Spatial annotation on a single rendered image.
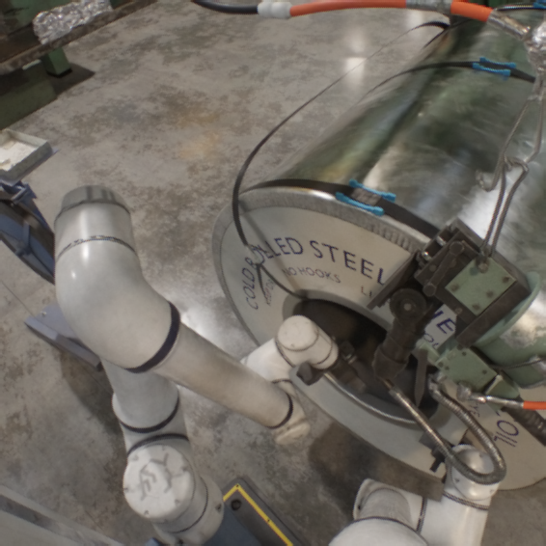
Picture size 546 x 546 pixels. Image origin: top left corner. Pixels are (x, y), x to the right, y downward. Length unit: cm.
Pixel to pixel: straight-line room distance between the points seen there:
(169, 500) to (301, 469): 108
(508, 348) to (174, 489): 72
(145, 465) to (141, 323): 53
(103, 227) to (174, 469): 59
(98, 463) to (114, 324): 174
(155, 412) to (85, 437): 134
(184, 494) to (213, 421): 116
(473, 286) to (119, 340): 49
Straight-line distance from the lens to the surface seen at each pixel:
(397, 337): 82
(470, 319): 72
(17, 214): 209
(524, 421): 83
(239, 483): 174
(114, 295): 60
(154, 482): 107
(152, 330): 62
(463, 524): 98
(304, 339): 104
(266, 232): 118
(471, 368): 76
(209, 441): 216
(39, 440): 251
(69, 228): 69
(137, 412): 106
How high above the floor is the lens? 197
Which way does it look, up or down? 47 degrees down
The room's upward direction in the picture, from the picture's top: 10 degrees counter-clockwise
